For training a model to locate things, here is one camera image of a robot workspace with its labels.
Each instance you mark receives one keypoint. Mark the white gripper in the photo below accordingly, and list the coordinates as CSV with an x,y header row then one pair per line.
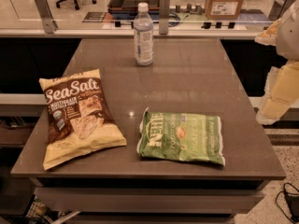
x,y
289,36

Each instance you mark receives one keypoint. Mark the blue plastic water bottle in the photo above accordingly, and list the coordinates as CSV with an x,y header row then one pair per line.
x,y
143,36

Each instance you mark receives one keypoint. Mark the cardboard box with label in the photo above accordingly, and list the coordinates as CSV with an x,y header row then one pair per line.
x,y
223,9

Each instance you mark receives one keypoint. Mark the green jalapeno chips bag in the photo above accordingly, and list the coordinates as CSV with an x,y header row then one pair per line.
x,y
181,137

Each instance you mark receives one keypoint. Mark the sea salt tortilla chips bag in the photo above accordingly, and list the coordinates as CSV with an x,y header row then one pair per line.
x,y
80,121

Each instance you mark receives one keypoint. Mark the grey metal post right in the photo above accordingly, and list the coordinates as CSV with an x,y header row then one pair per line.
x,y
278,8

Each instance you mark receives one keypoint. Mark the grey metal post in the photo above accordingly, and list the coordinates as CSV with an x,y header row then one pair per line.
x,y
278,8
164,6
48,22

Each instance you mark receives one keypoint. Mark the grey metal post middle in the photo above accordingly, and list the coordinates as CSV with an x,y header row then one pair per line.
x,y
164,6

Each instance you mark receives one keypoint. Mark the grey metal post left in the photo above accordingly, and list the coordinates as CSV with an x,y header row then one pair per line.
x,y
48,22

